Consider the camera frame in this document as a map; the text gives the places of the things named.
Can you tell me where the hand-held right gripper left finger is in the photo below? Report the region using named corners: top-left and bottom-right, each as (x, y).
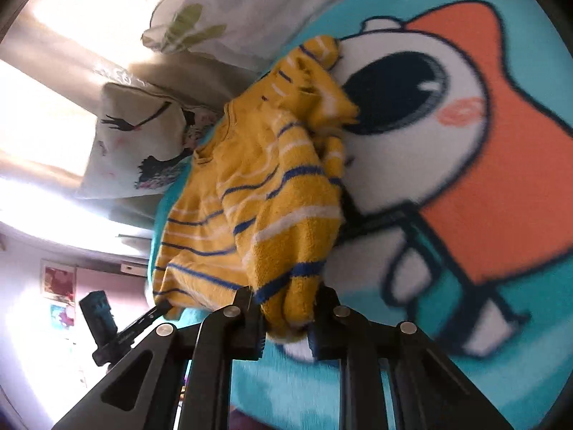
top-left (54, 287), bottom-right (267, 430)

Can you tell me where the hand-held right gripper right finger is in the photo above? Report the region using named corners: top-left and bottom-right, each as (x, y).
top-left (309, 287), bottom-right (515, 430)

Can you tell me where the yellow striped sweater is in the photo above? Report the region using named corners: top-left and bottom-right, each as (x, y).
top-left (150, 36), bottom-right (361, 343)

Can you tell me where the white bird print pillow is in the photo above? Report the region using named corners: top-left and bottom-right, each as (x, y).
top-left (74, 83), bottom-right (225, 200)

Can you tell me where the teal cartoon printed blanket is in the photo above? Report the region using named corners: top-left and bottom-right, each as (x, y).
top-left (148, 0), bottom-right (573, 430)

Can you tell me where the white floral pillow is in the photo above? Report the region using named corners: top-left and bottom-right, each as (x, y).
top-left (141, 0), bottom-right (406, 75)

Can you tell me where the black phone on mount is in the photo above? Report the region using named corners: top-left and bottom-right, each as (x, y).
top-left (80, 291), bottom-right (119, 354)

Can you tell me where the blue wall poster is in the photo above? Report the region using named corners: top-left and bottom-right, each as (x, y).
top-left (49, 305), bottom-right (77, 330)

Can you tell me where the red wall poster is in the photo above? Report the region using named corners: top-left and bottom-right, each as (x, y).
top-left (42, 264), bottom-right (77, 301)

